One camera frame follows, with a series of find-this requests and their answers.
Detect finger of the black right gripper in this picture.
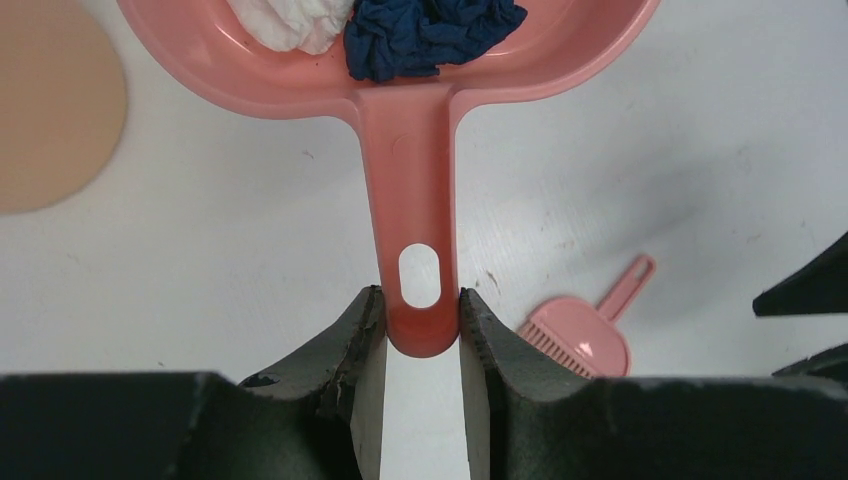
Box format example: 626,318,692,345
773,344,848,383
752,234,847,317

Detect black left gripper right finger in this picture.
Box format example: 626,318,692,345
458,288,588,479

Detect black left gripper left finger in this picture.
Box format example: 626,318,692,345
239,286,387,479

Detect pink hand brush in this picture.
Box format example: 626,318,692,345
517,254,656,378

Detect pink plastic dustpan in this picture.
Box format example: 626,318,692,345
120,0,657,358

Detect dark blue paper scrap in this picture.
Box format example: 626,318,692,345
343,0,528,83

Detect white paper scrap left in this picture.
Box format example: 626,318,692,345
228,0,354,55

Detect orange plastic bin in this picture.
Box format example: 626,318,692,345
1,1,128,214

